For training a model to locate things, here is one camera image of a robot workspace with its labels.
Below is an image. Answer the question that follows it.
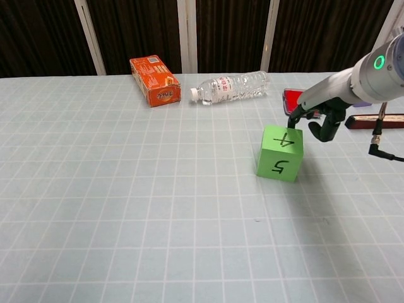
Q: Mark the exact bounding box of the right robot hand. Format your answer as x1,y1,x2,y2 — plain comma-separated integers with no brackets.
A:
286,69,359,143

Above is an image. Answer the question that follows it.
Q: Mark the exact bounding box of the green numbered foam cube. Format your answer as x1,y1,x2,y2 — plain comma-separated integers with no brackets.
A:
255,124,304,183

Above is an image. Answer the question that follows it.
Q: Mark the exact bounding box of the light green gridded table mat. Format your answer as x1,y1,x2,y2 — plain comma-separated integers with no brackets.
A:
0,69,404,303

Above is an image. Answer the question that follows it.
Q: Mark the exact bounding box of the red ink pad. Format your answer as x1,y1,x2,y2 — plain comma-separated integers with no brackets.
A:
282,88,321,119

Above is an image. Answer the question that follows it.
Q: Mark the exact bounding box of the dark wooden stick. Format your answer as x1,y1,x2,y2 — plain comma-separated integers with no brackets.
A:
344,113,404,131

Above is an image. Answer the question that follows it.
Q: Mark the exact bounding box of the clear plastic water bottle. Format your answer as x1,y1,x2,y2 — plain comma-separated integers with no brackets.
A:
189,70,271,106

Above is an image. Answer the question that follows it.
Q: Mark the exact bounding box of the orange cardboard box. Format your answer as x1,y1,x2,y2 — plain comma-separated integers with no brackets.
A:
129,55,182,109

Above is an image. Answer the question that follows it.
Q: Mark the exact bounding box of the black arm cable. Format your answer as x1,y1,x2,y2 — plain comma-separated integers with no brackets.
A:
367,101,404,162

